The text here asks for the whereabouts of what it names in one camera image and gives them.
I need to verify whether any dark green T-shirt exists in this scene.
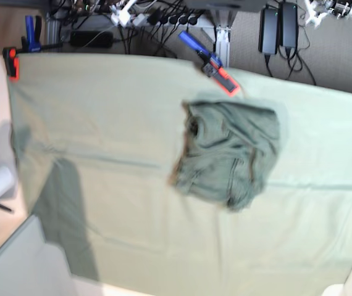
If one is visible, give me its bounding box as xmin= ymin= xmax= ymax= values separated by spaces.
xmin=172 ymin=101 xmax=281 ymax=211

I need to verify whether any light green table cloth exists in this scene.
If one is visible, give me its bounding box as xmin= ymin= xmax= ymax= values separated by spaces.
xmin=8 ymin=54 xmax=352 ymax=295

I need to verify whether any blue and orange clamp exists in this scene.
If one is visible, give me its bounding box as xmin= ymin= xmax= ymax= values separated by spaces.
xmin=178 ymin=31 xmax=241 ymax=97

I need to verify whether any grey power strip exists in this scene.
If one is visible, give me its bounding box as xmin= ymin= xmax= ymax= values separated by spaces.
xmin=114 ymin=10 xmax=214 ymax=28

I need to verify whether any white charger plug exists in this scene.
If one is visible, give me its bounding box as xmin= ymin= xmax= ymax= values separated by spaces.
xmin=132 ymin=14 xmax=148 ymax=27

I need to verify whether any black box on floor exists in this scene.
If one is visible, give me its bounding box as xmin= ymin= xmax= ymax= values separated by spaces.
xmin=69 ymin=30 xmax=114 ymax=48

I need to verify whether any left black power adapter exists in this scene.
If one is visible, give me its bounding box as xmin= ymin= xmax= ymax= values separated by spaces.
xmin=279 ymin=2 xmax=298 ymax=48

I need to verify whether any red and black clamp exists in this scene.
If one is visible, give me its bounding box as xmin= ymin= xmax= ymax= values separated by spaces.
xmin=2 ymin=47 xmax=20 ymax=81

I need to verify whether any light green box edge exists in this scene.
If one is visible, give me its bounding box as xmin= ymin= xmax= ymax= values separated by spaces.
xmin=0 ymin=216 xmax=77 ymax=295

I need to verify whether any blue handled clamp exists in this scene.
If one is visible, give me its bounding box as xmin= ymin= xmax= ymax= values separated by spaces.
xmin=20 ymin=15 xmax=63 ymax=53

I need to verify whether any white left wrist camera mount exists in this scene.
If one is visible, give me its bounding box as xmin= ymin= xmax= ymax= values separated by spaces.
xmin=304 ymin=0 xmax=352 ymax=28

